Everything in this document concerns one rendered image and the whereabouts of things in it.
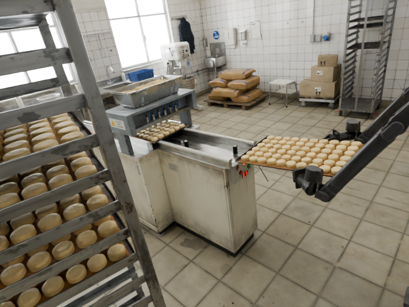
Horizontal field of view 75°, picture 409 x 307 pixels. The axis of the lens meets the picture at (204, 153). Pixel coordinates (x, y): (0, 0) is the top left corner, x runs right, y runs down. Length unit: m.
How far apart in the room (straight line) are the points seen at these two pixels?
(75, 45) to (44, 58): 0.06
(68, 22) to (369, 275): 2.21
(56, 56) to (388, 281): 2.23
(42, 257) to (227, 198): 1.30
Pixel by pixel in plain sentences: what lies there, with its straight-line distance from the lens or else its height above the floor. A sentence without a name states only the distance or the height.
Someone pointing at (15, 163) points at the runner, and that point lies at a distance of 0.64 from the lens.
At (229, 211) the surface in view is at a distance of 1.93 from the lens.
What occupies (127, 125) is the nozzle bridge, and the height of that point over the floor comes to 1.11.
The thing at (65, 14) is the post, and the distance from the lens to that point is 0.58.
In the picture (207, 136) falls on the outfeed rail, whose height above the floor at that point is 0.88.
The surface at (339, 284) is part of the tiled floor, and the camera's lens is 2.21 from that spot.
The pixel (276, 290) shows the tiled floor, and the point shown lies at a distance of 2.12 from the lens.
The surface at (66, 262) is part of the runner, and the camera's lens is 0.77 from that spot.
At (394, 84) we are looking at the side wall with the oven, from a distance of 5.44.
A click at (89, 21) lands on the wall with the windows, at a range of 5.47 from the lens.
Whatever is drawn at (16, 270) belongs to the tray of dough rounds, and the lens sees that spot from 0.82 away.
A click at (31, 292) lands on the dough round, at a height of 1.15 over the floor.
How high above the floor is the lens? 1.71
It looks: 26 degrees down
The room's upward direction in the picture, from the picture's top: 9 degrees counter-clockwise
